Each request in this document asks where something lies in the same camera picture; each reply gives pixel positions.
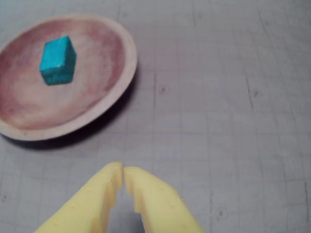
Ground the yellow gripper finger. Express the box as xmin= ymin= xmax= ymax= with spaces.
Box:
xmin=34 ymin=162 xmax=124 ymax=233
xmin=123 ymin=166 xmax=205 ymax=233

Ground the blue block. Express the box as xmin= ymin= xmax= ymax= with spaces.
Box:
xmin=38 ymin=35 xmax=78 ymax=86

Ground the round wooden bowl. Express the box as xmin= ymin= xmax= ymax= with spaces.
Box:
xmin=0 ymin=14 xmax=138 ymax=141

